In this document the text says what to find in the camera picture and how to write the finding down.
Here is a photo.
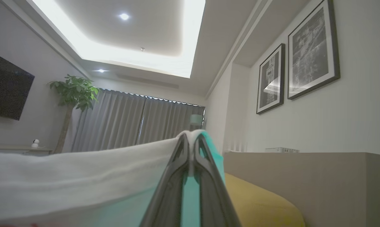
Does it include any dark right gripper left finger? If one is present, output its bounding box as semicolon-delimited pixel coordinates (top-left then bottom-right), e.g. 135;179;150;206
140;133;191;227

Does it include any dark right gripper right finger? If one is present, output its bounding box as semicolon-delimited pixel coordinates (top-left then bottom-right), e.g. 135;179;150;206
193;134;241;227

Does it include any red mesh jersey with lettering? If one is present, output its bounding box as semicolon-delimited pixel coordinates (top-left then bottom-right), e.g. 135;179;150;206
0;129;226;227

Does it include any mustard yellow cushion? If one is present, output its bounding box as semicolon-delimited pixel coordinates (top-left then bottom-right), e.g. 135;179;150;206
225;173;306;227

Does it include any grey curtain panel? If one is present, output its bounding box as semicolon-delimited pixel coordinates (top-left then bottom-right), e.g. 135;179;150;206
136;96;206;145
71;88;146;153

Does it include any lamp with pale shade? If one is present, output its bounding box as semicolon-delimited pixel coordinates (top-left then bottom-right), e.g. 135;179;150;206
189;113;204;130

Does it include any white flat box device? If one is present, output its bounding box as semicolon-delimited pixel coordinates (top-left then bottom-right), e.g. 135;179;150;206
265;147;300;154

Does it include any beige half-height partition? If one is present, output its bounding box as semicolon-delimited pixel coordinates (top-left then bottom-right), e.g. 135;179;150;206
223;152;380;227

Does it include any small black framed picture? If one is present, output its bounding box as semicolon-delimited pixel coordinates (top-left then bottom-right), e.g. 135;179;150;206
256;43;286;115

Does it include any green potted tree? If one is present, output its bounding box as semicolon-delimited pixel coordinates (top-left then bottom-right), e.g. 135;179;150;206
47;74;100;155

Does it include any light wooden shelf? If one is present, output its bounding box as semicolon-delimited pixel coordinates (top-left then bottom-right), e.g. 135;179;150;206
0;145;53;156

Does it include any large black framed picture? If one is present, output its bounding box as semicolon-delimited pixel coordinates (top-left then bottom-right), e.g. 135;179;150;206
287;0;341;100

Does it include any black wall television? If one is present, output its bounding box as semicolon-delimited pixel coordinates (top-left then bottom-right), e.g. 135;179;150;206
0;50;35;121

